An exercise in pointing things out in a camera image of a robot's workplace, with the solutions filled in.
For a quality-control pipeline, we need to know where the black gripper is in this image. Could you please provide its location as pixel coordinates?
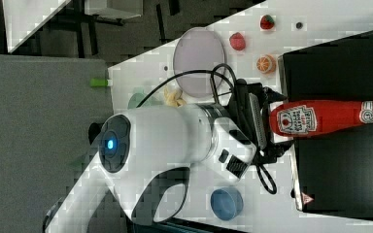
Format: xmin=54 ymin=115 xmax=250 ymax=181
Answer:
xmin=225 ymin=79 xmax=293 ymax=164

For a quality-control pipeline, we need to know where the black cylinder at table edge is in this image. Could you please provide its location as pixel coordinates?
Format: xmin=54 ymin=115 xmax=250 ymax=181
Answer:
xmin=87 ymin=122 xmax=101 ymax=144

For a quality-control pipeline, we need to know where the green marker pen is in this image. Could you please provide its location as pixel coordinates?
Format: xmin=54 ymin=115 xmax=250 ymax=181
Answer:
xmin=89 ymin=79 xmax=113 ymax=87

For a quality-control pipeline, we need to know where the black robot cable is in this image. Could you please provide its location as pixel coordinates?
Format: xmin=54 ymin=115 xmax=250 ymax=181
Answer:
xmin=135 ymin=63 xmax=237 ymax=109

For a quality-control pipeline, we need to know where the pale purple plate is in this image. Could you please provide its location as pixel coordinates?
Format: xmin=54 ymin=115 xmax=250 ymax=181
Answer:
xmin=173 ymin=27 xmax=226 ymax=98

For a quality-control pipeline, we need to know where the red toy fruit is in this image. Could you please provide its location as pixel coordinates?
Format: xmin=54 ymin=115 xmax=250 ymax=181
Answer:
xmin=229 ymin=32 xmax=246 ymax=50

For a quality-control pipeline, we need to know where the green perforated colander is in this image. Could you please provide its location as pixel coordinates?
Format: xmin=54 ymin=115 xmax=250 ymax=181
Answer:
xmin=127 ymin=93 xmax=161 ymax=109

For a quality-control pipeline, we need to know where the toy orange half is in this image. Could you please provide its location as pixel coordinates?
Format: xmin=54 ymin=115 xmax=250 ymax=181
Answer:
xmin=256 ymin=54 xmax=276 ymax=74

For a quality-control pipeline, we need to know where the toy strawberry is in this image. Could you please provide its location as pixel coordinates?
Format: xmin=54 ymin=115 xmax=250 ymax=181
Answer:
xmin=259 ymin=15 xmax=275 ymax=30

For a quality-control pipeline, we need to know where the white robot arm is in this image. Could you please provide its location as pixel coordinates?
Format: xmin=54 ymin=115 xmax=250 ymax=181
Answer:
xmin=43 ymin=80 xmax=288 ymax=233

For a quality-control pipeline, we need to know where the red ketchup bottle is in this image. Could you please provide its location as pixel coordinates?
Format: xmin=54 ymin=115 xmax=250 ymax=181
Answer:
xmin=268 ymin=100 xmax=373 ymax=138

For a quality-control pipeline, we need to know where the blue bowl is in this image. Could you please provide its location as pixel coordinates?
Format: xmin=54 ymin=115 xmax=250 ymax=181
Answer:
xmin=210 ymin=186 xmax=244 ymax=221

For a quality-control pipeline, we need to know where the yellow toy banana bunch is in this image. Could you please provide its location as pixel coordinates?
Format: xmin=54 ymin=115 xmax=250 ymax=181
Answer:
xmin=164 ymin=87 xmax=187 ymax=108

